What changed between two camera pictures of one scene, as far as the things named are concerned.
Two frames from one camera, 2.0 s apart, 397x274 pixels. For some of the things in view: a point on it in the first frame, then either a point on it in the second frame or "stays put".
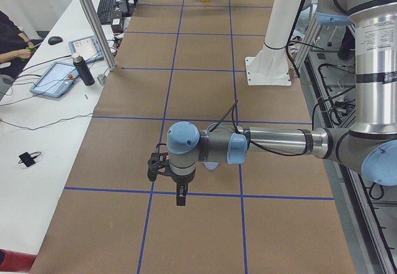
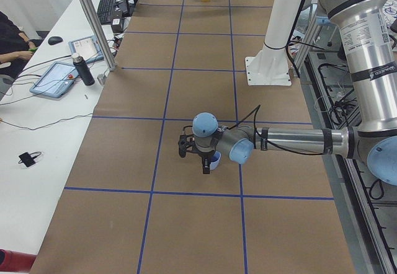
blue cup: [211, 165] stays put
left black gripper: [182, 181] to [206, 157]
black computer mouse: [54, 39] stays put
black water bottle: [83, 70] stays put
